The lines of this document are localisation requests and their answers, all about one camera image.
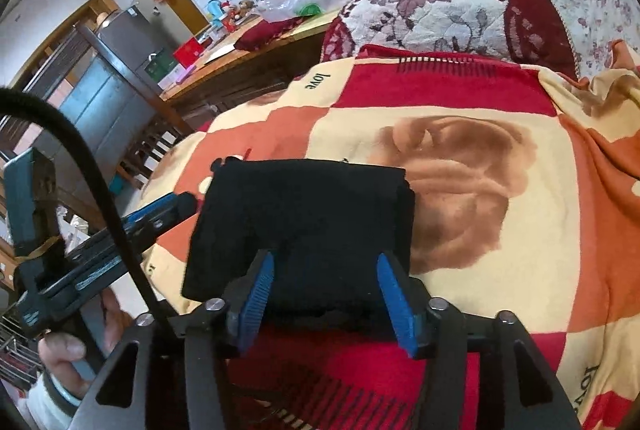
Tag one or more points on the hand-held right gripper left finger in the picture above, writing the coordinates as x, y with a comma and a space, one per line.
257, 300

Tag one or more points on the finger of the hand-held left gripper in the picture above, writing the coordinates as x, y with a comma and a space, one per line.
165, 206
155, 232

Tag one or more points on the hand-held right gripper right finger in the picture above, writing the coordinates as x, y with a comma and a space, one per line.
395, 305

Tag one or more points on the black pants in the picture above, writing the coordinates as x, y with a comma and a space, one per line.
310, 220

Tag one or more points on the person's left forearm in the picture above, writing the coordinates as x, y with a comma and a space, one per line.
45, 410

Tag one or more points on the person's left hand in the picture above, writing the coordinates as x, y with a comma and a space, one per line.
60, 350

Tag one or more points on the wooden chair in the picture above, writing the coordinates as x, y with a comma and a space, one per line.
150, 145

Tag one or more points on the blue-grey cabinet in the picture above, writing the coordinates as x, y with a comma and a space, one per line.
100, 105

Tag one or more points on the printed fleece blanket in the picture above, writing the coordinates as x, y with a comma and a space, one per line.
500, 220

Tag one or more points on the green box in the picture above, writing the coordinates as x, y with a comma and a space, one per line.
160, 67

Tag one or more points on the red box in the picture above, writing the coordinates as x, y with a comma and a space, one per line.
189, 52

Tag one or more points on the wooden table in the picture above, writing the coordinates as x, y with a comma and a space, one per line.
240, 60

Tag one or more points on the grey refrigerator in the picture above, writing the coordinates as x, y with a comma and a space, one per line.
130, 35

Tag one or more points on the dark red cloth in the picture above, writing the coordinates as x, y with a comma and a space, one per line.
265, 35

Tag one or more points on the red and white floral cushion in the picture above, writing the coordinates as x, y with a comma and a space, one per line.
425, 15

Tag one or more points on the white floral sofa cover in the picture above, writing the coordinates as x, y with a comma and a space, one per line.
600, 10

